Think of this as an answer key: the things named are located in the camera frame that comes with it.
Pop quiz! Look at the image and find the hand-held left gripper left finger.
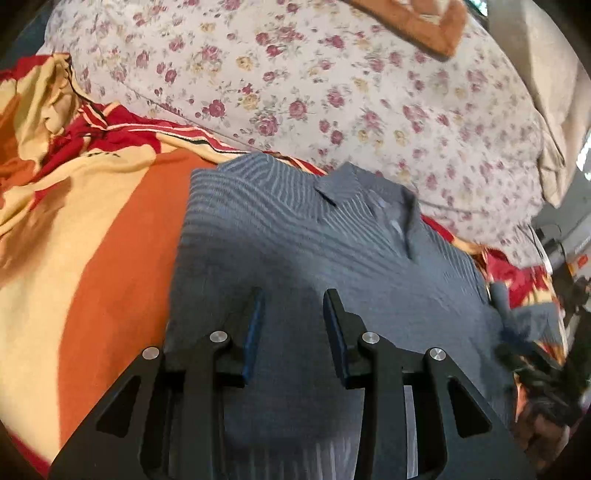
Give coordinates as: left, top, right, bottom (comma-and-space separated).
48, 288, 266, 480

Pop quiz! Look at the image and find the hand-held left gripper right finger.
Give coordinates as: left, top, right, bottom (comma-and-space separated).
323, 288, 536, 480

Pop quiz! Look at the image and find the blue striped collared shirt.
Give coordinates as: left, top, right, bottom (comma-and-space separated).
164, 152, 565, 480

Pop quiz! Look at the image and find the orange red yellow printed blanket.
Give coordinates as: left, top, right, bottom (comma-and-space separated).
0, 53, 570, 467

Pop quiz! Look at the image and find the floral quilt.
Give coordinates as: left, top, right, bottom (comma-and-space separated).
44, 0, 548, 268

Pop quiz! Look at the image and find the beige curtain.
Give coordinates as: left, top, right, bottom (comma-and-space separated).
485, 0, 591, 208

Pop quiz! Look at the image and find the orange checkered cushion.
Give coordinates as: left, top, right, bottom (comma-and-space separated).
346, 0, 469, 58

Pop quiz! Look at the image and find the black charger with cable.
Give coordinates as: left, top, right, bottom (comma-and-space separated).
531, 224, 570, 268

